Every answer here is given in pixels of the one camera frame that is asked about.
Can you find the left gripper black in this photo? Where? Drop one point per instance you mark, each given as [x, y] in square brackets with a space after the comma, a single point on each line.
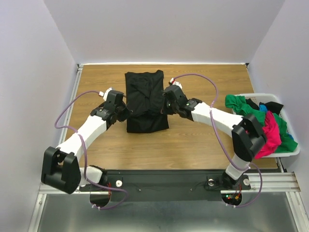
[127, 113]

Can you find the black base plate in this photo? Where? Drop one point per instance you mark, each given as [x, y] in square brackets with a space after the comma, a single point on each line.
[173, 185]

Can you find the black t shirt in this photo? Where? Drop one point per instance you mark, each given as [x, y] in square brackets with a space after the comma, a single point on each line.
[273, 107]
[144, 97]

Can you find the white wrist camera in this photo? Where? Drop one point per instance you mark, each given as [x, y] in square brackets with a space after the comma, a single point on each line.
[105, 94]
[174, 82]

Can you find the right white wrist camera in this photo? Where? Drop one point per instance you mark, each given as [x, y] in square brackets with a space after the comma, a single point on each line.
[174, 82]

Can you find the pink t shirt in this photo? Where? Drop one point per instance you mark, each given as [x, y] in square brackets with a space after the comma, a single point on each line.
[272, 132]

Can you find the green t shirt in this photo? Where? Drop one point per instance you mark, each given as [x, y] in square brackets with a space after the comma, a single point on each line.
[240, 107]

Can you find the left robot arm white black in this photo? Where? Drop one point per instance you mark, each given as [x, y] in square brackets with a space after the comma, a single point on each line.
[60, 168]

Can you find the blue t shirt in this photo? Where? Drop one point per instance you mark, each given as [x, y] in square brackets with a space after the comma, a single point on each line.
[263, 108]

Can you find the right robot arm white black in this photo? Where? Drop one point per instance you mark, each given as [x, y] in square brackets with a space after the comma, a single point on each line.
[246, 132]

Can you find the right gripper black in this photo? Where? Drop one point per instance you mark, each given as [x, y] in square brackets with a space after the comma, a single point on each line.
[167, 104]

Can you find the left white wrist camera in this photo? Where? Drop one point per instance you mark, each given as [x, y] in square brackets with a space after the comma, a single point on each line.
[105, 94]

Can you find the aluminium frame rail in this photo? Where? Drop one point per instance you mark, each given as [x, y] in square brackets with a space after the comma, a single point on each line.
[44, 190]

